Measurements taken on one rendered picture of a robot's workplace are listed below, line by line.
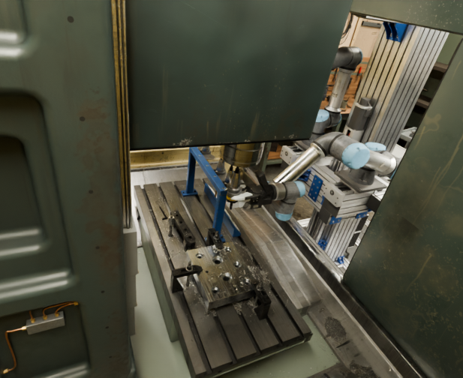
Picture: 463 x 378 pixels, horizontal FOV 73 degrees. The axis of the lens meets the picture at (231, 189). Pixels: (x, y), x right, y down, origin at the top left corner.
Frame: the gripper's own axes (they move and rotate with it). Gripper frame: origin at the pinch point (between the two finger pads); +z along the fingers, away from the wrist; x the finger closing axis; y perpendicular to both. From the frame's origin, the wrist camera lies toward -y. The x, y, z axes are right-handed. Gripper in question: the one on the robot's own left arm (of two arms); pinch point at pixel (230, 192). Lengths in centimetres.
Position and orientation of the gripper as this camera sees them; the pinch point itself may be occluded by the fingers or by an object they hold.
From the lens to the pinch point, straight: 127.0
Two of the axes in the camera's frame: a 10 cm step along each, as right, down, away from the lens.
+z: -9.1, 0.9, -4.0
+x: -3.8, -5.6, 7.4
